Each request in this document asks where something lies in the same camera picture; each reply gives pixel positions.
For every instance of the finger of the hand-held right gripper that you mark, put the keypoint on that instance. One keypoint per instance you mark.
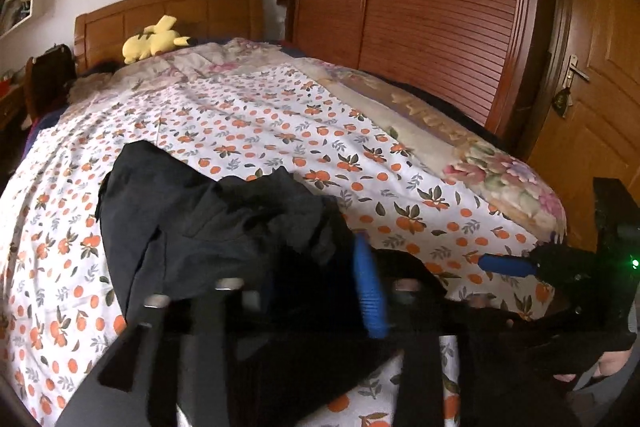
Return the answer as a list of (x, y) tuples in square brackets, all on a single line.
[(500, 264)]

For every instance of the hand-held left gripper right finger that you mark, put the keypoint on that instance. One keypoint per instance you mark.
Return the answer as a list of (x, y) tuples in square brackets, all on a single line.
[(369, 287)]

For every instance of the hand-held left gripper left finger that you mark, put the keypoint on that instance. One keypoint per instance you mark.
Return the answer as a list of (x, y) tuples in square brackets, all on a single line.
[(252, 302)]

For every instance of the black coat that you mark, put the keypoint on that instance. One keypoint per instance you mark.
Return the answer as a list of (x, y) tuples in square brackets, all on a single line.
[(210, 227)]

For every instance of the person's right hand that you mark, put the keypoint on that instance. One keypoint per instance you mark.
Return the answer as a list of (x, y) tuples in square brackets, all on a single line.
[(607, 364)]

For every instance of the wooden door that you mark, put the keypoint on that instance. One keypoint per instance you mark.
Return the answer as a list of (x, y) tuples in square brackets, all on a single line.
[(600, 132)]

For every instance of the floral quilt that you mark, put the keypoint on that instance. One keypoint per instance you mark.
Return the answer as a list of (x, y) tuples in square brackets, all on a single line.
[(450, 132)]

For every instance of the orange-print white bed sheet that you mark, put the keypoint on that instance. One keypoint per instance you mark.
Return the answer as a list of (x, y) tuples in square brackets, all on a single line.
[(200, 127)]

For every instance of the yellow plush toy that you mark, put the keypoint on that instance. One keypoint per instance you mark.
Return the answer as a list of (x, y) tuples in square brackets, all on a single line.
[(150, 44)]

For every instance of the wooden headboard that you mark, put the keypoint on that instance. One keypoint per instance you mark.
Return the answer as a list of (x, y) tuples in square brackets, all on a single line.
[(210, 12)]

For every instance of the dark chair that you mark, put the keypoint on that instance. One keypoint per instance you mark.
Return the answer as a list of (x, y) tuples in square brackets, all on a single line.
[(50, 77)]

